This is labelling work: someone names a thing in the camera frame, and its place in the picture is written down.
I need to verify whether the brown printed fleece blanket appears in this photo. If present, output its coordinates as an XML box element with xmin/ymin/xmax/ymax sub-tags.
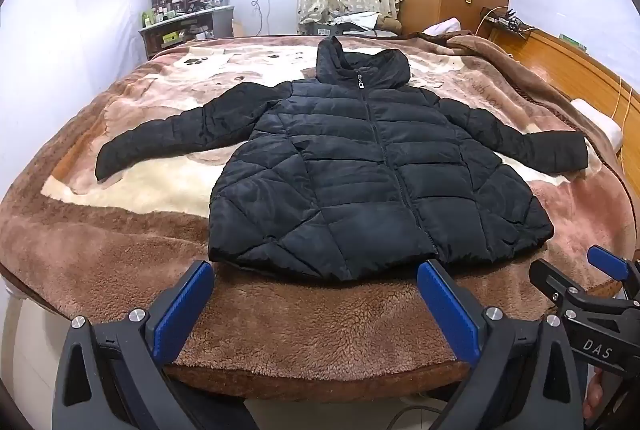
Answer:
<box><xmin>0</xmin><ymin>32</ymin><xmax>638</xmax><ymax>403</ymax></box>

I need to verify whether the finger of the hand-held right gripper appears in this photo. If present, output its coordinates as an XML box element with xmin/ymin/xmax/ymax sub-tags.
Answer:
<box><xmin>529</xmin><ymin>259</ymin><xmax>583</xmax><ymax>311</ymax></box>
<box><xmin>587</xmin><ymin>246</ymin><xmax>640</xmax><ymax>298</ymax></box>

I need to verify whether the black floor cable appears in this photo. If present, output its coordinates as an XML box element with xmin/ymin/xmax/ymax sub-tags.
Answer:
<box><xmin>387</xmin><ymin>404</ymin><xmax>446</xmax><ymax>430</ymax></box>

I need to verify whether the pile of white cloth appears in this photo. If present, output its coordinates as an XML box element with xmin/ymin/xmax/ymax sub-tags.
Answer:
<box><xmin>330</xmin><ymin>12</ymin><xmax>383</xmax><ymax>33</ymax></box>

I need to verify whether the black hanging cable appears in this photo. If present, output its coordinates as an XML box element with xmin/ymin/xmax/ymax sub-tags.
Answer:
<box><xmin>250</xmin><ymin>0</ymin><xmax>273</xmax><ymax>35</ymax></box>

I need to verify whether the yellow cord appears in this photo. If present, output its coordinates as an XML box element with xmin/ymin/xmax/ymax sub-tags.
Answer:
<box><xmin>610</xmin><ymin>74</ymin><xmax>638</xmax><ymax>127</ymax></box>

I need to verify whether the white bed pillow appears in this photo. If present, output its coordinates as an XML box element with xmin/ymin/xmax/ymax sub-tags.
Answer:
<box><xmin>570</xmin><ymin>97</ymin><xmax>623</xmax><ymax>151</ymax></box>

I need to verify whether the cluttered grey desk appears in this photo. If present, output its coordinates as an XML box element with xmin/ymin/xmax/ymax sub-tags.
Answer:
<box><xmin>139</xmin><ymin>4</ymin><xmax>236</xmax><ymax>60</ymax></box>

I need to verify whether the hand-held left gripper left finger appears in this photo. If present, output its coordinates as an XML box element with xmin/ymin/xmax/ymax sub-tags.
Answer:
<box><xmin>52</xmin><ymin>260</ymin><xmax>216</xmax><ymax>430</ymax></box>

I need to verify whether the power strip with plugs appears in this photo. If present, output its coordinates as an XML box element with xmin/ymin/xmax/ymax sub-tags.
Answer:
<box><xmin>482</xmin><ymin>7</ymin><xmax>536</xmax><ymax>40</ymax></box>

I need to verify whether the wooden headboard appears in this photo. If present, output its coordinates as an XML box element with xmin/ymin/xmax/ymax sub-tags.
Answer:
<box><xmin>487</xmin><ymin>27</ymin><xmax>640</xmax><ymax>145</ymax></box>

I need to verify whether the person's right hand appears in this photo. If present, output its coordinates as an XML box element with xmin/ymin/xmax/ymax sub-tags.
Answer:
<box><xmin>582</xmin><ymin>367</ymin><xmax>608</xmax><ymax>422</ymax></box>

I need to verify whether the black puffer jacket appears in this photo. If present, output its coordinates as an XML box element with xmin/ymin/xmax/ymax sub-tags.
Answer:
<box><xmin>95</xmin><ymin>36</ymin><xmax>590</xmax><ymax>281</ymax></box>

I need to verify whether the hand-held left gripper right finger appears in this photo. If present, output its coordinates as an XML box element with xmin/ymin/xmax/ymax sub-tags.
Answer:
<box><xmin>416</xmin><ymin>259</ymin><xmax>586</xmax><ymax>430</ymax></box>

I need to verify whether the plain brown blanket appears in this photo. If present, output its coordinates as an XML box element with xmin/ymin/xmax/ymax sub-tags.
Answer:
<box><xmin>417</xmin><ymin>31</ymin><xmax>626</xmax><ymax>171</ymax></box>

